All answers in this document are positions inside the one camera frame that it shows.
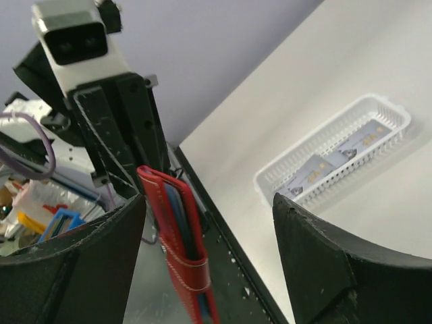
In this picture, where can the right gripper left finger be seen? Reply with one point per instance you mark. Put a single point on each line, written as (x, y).
(82, 276)

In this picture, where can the white plastic basket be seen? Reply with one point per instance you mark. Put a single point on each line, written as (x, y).
(326, 138)

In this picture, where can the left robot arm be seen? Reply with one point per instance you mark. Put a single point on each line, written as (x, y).
(31, 150)

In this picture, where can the blue plastic box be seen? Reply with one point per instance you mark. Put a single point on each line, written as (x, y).
(63, 221)

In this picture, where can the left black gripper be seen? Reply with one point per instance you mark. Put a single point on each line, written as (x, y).
(101, 105)

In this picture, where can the middle card in basket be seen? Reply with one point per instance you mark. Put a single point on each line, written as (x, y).
(337, 158)

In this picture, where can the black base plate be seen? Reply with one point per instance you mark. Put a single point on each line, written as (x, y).
(239, 292)

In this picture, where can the top card in basket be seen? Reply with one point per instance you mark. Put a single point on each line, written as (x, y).
(363, 138)

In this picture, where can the red leather card holder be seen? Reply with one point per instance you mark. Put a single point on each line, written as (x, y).
(174, 207)

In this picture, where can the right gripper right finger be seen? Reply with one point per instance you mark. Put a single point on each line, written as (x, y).
(333, 276)

